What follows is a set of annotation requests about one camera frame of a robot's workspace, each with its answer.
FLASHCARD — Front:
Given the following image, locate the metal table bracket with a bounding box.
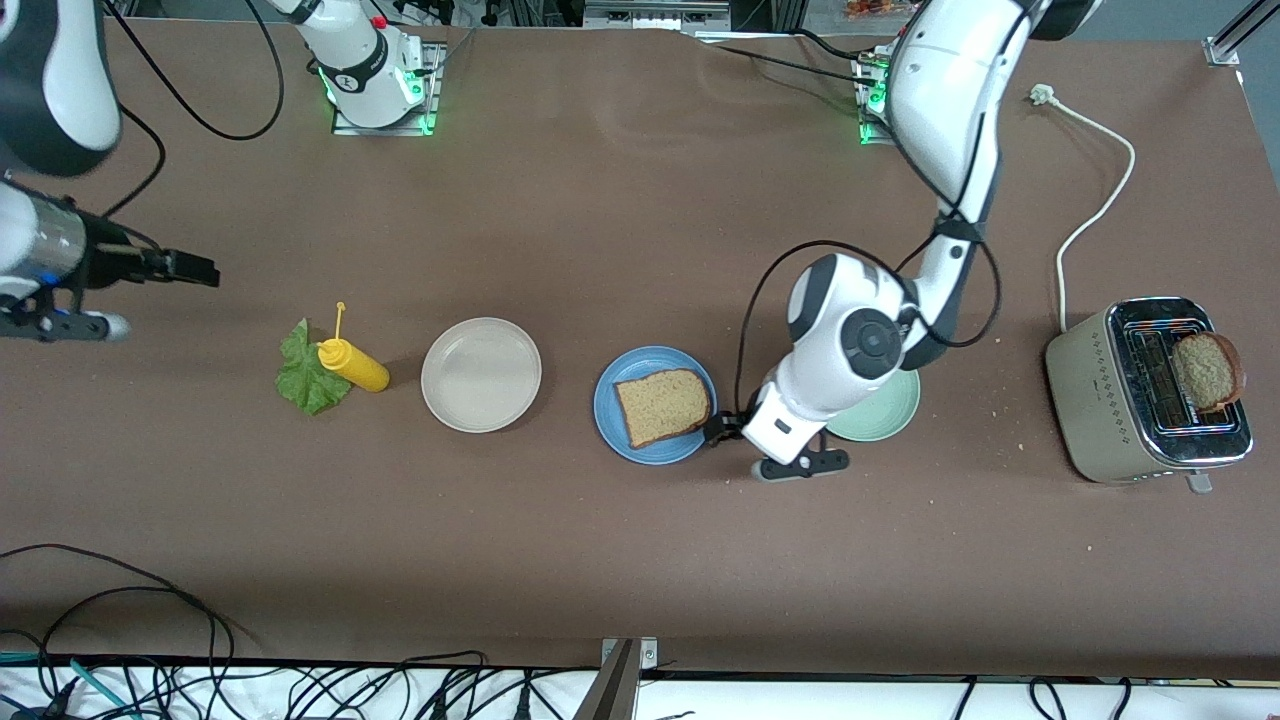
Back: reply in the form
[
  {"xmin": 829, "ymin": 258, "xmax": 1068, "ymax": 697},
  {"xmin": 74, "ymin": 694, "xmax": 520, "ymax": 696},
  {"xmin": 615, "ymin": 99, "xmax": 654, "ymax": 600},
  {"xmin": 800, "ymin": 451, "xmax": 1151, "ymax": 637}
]
[{"xmin": 572, "ymin": 638, "xmax": 659, "ymax": 720}]

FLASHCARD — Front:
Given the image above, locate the black base cable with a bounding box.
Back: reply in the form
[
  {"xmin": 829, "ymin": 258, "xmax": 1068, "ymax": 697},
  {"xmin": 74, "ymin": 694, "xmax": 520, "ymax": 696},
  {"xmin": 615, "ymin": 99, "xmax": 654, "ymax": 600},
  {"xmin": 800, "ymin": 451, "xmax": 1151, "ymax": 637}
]
[{"xmin": 690, "ymin": 28, "xmax": 883, "ymax": 91}]

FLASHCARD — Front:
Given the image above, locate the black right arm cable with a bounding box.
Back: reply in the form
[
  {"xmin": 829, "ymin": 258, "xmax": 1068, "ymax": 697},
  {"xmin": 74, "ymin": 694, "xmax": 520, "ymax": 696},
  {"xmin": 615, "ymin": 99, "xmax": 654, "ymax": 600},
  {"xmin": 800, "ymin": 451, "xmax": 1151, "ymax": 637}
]
[{"xmin": 98, "ymin": 0, "xmax": 287, "ymax": 251}]

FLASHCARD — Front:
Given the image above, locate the aluminium frame rail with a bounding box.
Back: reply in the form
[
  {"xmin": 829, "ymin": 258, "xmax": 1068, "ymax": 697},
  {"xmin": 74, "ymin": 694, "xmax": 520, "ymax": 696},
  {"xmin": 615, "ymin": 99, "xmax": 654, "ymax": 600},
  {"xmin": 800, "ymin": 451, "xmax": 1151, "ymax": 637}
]
[{"xmin": 1205, "ymin": 0, "xmax": 1280, "ymax": 67}]

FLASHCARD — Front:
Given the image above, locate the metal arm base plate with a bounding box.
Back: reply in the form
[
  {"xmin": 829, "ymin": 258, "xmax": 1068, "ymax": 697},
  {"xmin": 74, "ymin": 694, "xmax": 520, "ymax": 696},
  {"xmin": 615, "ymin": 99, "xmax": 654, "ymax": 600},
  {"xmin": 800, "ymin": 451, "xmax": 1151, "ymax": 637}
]
[
  {"xmin": 855, "ymin": 55, "xmax": 901, "ymax": 147},
  {"xmin": 332, "ymin": 42, "xmax": 443, "ymax": 137}
]

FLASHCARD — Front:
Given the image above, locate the green lettuce leaf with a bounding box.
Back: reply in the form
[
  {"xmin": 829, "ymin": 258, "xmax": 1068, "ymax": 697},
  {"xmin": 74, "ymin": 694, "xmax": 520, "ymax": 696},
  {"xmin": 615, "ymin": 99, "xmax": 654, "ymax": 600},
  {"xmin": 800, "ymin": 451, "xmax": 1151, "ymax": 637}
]
[{"xmin": 276, "ymin": 318, "xmax": 353, "ymax": 416}]

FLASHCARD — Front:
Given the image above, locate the light green plate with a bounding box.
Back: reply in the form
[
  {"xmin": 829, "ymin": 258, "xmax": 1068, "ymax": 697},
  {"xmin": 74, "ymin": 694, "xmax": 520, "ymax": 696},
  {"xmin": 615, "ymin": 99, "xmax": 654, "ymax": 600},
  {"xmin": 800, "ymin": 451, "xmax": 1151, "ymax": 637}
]
[{"xmin": 825, "ymin": 368, "xmax": 922, "ymax": 443}]

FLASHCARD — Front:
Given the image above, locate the beige plate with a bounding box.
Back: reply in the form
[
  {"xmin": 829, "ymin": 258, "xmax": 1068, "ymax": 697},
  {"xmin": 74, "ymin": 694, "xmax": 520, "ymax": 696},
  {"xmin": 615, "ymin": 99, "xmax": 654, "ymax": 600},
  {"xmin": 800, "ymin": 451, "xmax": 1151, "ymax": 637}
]
[{"xmin": 420, "ymin": 317, "xmax": 543, "ymax": 434}]

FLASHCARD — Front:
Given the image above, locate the beige chrome toaster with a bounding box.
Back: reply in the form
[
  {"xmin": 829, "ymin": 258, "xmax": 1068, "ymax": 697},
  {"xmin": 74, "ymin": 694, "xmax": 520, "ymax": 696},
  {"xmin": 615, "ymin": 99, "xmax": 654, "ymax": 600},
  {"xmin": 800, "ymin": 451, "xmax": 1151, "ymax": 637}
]
[{"xmin": 1045, "ymin": 296, "xmax": 1254, "ymax": 494}]

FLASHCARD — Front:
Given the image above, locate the brown bread slice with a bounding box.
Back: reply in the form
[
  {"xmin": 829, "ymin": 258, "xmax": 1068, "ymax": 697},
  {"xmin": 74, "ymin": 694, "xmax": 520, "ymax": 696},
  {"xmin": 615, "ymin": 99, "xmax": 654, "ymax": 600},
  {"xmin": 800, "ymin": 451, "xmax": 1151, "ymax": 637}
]
[
  {"xmin": 1172, "ymin": 332, "xmax": 1247, "ymax": 413},
  {"xmin": 613, "ymin": 368, "xmax": 713, "ymax": 449}
]

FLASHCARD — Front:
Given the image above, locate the yellow mustard squeeze bottle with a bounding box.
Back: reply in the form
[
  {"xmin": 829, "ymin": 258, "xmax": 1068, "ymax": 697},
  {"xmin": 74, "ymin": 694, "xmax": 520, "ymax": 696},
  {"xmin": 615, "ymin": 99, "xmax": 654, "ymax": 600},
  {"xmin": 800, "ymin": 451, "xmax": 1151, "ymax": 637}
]
[{"xmin": 317, "ymin": 302, "xmax": 391, "ymax": 393}]

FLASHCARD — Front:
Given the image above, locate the looped black cable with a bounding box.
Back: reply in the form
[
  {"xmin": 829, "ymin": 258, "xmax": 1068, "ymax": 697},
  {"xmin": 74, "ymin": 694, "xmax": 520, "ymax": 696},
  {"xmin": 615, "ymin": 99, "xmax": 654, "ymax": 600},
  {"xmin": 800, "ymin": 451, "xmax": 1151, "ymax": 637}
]
[{"xmin": 0, "ymin": 545, "xmax": 236, "ymax": 720}]

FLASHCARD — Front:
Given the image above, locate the thin black cable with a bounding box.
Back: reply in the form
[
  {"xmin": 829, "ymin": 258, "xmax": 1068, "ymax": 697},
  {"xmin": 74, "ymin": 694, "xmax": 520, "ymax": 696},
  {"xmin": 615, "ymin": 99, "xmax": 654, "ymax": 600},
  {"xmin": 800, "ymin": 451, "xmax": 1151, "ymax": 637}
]
[
  {"xmin": 240, "ymin": 652, "xmax": 601, "ymax": 720},
  {"xmin": 950, "ymin": 676, "xmax": 1133, "ymax": 720}
]

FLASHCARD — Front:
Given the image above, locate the blue plate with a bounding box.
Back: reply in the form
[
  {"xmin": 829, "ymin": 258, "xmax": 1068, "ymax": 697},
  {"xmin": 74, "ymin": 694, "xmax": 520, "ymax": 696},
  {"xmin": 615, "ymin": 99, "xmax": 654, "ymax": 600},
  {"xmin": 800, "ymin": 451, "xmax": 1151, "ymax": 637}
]
[{"xmin": 594, "ymin": 347, "xmax": 719, "ymax": 468}]

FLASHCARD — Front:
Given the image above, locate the teal cable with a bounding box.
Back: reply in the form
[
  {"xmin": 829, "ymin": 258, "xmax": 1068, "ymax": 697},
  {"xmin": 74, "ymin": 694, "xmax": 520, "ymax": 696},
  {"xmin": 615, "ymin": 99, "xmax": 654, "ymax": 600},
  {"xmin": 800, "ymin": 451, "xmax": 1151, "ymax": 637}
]
[{"xmin": 0, "ymin": 650, "xmax": 136, "ymax": 719}]

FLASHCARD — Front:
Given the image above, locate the white toaster power cord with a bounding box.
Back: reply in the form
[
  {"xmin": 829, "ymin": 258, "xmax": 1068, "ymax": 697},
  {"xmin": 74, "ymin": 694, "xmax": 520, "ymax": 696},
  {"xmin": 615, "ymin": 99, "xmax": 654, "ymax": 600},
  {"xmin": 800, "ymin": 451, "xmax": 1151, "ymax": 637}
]
[{"xmin": 1030, "ymin": 84, "xmax": 1137, "ymax": 334}]

